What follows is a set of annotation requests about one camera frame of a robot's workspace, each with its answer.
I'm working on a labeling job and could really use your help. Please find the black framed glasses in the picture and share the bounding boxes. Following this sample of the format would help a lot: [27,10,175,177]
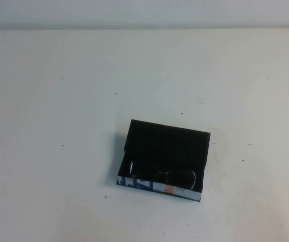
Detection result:
[128,159,198,191]

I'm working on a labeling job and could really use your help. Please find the black glasses case printed front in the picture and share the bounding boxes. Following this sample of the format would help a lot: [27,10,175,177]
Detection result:
[115,119,212,203]

